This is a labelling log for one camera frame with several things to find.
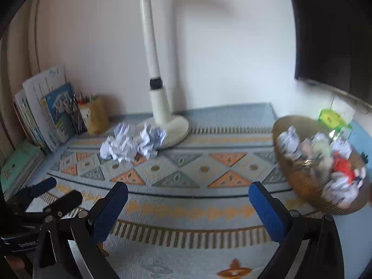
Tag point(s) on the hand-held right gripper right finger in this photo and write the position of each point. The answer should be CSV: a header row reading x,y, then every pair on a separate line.
x,y
268,212

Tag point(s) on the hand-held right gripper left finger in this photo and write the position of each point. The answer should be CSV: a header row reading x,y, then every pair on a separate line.
x,y
112,212

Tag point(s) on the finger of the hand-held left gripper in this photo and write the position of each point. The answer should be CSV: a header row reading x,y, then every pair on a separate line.
x,y
42,186
66,203

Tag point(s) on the brown woven basket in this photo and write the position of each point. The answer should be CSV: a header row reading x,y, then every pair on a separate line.
x,y
302,180

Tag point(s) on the white paper ball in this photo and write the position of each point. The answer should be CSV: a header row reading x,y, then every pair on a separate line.
x,y
289,141
340,190
151,139
343,146
117,148

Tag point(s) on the pale pink soft item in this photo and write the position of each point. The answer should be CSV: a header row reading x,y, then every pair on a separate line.
x,y
305,151

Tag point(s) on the orange snack packet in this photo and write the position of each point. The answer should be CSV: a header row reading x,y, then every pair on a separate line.
x,y
343,164

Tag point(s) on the green flat book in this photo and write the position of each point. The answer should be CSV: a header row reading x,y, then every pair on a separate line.
x,y
20,162

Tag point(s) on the row of thin books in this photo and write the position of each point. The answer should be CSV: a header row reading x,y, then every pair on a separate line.
x,y
24,119

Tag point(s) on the dark mesh pencil holder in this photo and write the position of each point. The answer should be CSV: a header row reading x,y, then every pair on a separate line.
x,y
78,122

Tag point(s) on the patterned table mat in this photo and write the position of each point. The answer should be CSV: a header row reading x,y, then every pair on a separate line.
x,y
189,209

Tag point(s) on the blue picture book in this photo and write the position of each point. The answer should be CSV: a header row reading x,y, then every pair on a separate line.
x,y
59,104

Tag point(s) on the upright books and folders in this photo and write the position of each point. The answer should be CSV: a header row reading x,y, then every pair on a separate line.
x,y
37,93

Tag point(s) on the small black clip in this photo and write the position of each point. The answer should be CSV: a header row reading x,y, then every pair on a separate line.
x,y
364,157

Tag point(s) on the green tissue packet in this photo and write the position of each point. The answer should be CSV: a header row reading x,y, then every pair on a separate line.
x,y
331,119

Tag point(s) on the white desk lamp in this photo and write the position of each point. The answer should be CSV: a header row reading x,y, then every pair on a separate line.
x,y
152,49

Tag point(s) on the black wall television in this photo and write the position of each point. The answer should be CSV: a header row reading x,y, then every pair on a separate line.
x,y
328,35

